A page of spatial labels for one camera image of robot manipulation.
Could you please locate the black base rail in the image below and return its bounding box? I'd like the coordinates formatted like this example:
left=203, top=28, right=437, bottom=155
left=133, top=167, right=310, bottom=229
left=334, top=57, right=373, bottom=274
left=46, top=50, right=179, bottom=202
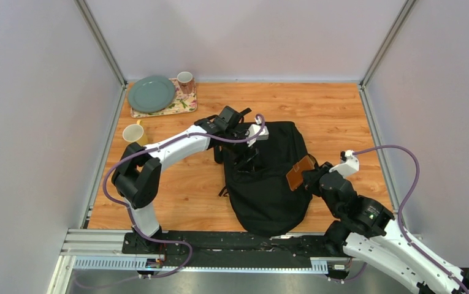
left=121, top=231, right=353, bottom=279

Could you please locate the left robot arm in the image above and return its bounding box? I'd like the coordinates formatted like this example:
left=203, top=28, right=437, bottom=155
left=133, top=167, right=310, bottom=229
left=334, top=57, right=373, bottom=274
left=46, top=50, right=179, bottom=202
left=102, top=106, right=269, bottom=254

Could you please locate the yellow mug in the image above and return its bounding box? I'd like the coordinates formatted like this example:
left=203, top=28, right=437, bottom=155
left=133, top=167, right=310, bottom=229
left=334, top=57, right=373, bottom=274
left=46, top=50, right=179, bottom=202
left=122, top=119, right=149, bottom=146

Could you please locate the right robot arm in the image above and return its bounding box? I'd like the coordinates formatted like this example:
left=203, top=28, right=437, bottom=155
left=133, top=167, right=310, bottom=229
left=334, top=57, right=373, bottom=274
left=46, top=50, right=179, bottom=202
left=300, top=162, right=469, bottom=293

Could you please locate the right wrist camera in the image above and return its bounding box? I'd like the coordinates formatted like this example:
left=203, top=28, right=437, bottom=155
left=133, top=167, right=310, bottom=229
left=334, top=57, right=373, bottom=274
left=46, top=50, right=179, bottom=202
left=329, top=149, right=360, bottom=178

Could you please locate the grey-green plate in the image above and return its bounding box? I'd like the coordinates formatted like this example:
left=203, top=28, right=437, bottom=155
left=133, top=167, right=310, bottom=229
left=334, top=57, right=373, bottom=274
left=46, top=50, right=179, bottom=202
left=128, top=75, right=176, bottom=113

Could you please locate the floral tray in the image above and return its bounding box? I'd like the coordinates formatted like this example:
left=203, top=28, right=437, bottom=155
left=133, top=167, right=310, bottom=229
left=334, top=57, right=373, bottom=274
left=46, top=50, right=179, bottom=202
left=129, top=78, right=198, bottom=118

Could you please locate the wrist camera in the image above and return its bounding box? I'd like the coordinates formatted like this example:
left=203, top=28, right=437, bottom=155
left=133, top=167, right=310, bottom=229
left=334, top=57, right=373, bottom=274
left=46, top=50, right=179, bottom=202
left=246, top=124, right=269, bottom=147
left=329, top=149, right=360, bottom=178

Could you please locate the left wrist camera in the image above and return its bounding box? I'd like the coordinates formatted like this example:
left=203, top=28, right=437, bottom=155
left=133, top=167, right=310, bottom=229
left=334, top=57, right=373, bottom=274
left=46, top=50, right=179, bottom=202
left=246, top=124, right=269, bottom=147

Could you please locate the brown leather wallet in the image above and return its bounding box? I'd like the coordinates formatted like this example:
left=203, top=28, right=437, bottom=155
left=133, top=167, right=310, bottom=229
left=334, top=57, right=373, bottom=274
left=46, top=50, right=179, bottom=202
left=286, top=154, right=316, bottom=191

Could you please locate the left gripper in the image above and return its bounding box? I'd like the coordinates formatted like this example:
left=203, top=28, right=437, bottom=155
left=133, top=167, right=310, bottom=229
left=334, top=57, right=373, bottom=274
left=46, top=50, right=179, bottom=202
left=223, top=129, right=260, bottom=175

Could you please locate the brown patterned mug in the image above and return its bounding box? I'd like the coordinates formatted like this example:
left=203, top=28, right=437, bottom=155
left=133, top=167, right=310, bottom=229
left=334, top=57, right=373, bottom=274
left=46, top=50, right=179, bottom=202
left=177, top=71, right=195, bottom=94

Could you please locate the black backpack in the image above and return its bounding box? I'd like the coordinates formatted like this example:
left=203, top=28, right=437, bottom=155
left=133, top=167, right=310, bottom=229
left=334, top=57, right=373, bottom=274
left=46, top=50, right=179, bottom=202
left=213, top=121, right=312, bottom=237

